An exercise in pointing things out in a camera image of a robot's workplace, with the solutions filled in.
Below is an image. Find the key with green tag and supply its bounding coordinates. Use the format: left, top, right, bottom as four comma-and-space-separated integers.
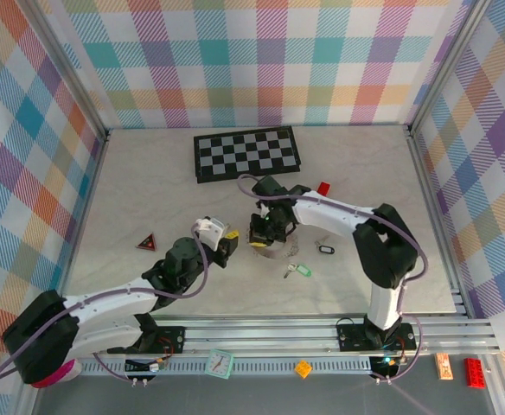
283, 261, 315, 280

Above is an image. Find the key with black tag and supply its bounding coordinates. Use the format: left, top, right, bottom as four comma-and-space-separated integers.
314, 236, 336, 257

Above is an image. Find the red green triangular toy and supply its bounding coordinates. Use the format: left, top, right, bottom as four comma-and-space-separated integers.
135, 232, 159, 252

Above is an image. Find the black and silver chessboard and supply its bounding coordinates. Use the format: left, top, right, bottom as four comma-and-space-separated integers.
193, 125, 302, 185

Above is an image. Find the teal toy clock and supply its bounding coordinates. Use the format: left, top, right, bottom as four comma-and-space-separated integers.
204, 348, 235, 380

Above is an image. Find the black connector board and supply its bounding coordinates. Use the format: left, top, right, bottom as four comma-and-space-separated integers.
125, 357, 169, 375
371, 354, 403, 380

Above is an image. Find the small orange toy brick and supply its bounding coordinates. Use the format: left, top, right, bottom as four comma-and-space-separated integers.
294, 359, 314, 380

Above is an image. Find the pink round object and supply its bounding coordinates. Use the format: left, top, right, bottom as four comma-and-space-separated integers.
31, 361, 82, 388

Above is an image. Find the printed wooden block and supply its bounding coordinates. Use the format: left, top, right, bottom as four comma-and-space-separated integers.
435, 352, 454, 382

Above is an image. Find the long red toy brick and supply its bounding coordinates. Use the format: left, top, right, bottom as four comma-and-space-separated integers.
463, 357, 488, 387

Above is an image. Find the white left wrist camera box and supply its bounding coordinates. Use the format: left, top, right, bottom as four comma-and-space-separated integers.
191, 215, 227, 252

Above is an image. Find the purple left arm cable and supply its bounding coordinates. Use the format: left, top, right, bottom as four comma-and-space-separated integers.
0, 228, 211, 384

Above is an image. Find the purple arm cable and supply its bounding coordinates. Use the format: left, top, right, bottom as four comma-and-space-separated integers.
238, 173, 429, 384
0, 228, 211, 384

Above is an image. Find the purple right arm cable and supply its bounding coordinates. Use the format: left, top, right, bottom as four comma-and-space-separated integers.
238, 173, 429, 384

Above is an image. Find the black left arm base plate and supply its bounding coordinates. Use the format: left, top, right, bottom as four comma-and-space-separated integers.
137, 326, 188, 354

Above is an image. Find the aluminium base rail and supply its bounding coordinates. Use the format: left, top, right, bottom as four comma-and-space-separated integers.
96, 315, 502, 356

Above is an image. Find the aluminium side rail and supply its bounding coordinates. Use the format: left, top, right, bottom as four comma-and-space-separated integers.
55, 131, 111, 303
406, 124, 474, 319

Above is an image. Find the slotted grey cable duct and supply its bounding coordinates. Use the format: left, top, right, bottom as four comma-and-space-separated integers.
80, 356, 374, 375

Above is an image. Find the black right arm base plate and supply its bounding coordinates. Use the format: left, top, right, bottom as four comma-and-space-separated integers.
336, 322, 418, 352

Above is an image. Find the aluminium frame post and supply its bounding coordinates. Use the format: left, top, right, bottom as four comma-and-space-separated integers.
27, 0, 111, 142
406, 0, 494, 135

